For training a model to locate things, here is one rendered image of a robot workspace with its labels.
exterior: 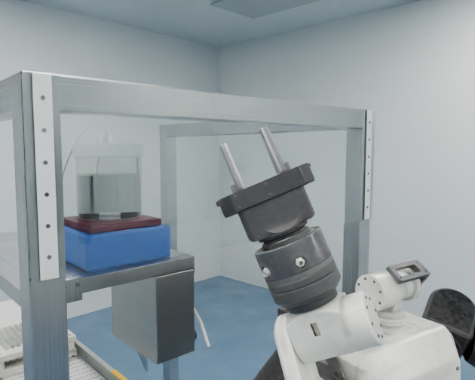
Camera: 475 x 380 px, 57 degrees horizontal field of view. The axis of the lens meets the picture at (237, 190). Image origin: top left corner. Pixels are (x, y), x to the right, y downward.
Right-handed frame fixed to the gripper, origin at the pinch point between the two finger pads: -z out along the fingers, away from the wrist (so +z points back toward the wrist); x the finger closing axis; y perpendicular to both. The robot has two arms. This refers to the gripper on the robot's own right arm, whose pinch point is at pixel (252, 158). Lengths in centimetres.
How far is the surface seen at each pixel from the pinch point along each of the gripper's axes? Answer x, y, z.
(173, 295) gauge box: -24, -46, 18
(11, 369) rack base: -84, -82, 25
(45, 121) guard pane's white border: -27.0, -17.3, -20.0
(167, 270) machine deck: -23, -44, 12
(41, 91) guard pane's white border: -25.6, -16.4, -24.4
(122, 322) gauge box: -40, -56, 21
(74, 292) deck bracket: -38.1, -30.0, 8.1
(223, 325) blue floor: -50, -359, 105
